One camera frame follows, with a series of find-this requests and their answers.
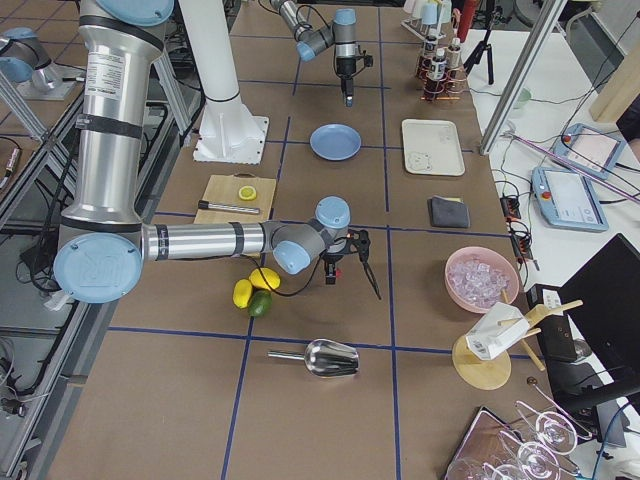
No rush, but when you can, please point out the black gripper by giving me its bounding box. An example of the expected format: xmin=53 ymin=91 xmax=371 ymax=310
xmin=334 ymin=49 xmax=373 ymax=107
xmin=322 ymin=229 xmax=382 ymax=300

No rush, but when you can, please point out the blue plate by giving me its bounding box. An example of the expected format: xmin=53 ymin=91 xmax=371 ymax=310
xmin=309 ymin=124 xmax=362 ymax=161

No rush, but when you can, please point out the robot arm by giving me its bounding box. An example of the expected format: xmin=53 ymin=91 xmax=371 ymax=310
xmin=269 ymin=1 xmax=374 ymax=107
xmin=54 ymin=1 xmax=370 ymax=304

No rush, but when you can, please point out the bottle with white cap left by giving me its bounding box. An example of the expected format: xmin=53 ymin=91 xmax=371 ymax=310
xmin=416 ymin=33 xmax=438 ymax=78

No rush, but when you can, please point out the bottle with white cap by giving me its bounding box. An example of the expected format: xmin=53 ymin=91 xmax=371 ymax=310
xmin=416 ymin=33 xmax=438 ymax=78
xmin=428 ymin=48 xmax=446 ymax=82
xmin=446 ymin=37 xmax=461 ymax=70

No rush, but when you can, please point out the steel scoop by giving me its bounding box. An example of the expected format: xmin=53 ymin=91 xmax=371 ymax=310
xmin=267 ymin=339 xmax=359 ymax=378

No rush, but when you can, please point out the bottle with white cap lower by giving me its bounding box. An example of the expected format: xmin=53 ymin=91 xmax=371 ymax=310
xmin=428 ymin=48 xmax=446 ymax=82

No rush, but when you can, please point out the cream bear tray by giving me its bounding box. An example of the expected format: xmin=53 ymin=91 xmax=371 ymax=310
xmin=401 ymin=119 xmax=465 ymax=177

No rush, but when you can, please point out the grey yellow folded cloth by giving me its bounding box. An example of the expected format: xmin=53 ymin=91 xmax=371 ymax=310
xmin=428 ymin=196 xmax=470 ymax=228

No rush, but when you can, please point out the pink bowl with ice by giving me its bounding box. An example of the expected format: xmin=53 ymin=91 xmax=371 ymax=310
xmin=444 ymin=246 xmax=520 ymax=313

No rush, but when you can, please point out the bottle with white cap right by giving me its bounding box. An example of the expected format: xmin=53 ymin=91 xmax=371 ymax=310
xmin=446 ymin=37 xmax=461 ymax=70

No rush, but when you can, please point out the green avocado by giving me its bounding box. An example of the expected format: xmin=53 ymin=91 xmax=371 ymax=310
xmin=247 ymin=290 xmax=272 ymax=318

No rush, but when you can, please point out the yellow lemon round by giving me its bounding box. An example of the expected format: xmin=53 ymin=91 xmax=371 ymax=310
xmin=249 ymin=267 xmax=281 ymax=291

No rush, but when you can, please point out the yellow lemon oblong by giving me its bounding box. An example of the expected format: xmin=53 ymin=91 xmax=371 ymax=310
xmin=232 ymin=279 xmax=253 ymax=309

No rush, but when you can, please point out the half lemon slice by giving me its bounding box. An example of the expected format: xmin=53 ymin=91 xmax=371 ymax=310
xmin=237 ymin=185 xmax=258 ymax=201

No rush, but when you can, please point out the wooden cutting board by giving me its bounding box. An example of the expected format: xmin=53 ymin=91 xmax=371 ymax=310
xmin=194 ymin=175 xmax=277 ymax=224

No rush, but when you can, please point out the black tripod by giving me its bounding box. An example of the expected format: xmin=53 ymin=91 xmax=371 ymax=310
xmin=463 ymin=0 xmax=502 ymax=85

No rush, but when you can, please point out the mint green bowl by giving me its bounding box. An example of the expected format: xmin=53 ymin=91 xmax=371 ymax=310
xmin=514 ymin=88 xmax=532 ymax=110

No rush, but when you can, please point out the steel cylinder with black cap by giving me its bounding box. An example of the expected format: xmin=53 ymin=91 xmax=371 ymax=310
xmin=198 ymin=199 xmax=261 ymax=215

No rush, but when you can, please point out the blue teach pendant near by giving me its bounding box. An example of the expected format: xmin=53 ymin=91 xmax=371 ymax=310
xmin=531 ymin=167 xmax=609 ymax=232

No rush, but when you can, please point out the blue teach pendant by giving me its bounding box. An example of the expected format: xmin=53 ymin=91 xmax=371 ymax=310
xmin=551 ymin=123 xmax=627 ymax=180
xmin=531 ymin=167 xmax=609 ymax=232

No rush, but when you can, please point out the black monitor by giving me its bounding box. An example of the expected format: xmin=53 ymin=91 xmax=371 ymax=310
xmin=527 ymin=233 xmax=639 ymax=423

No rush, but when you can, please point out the wine glass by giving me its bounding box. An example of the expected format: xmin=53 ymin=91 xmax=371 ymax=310
xmin=515 ymin=400 xmax=593 ymax=456

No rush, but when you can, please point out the blue teach pendant far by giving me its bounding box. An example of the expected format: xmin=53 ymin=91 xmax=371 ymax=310
xmin=551 ymin=123 xmax=627 ymax=180

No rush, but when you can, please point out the copper wire bottle rack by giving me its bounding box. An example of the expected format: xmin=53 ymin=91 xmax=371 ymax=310
xmin=416 ymin=59 xmax=467 ymax=101

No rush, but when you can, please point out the white wire cup rack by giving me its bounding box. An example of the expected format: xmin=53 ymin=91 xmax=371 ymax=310
xmin=401 ymin=0 xmax=452 ymax=39

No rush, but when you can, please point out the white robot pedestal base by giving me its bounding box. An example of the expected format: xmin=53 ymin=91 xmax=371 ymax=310
xmin=179 ymin=0 xmax=269 ymax=165

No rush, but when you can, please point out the aluminium frame post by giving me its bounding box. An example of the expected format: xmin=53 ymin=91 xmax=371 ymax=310
xmin=479 ymin=0 xmax=567 ymax=155

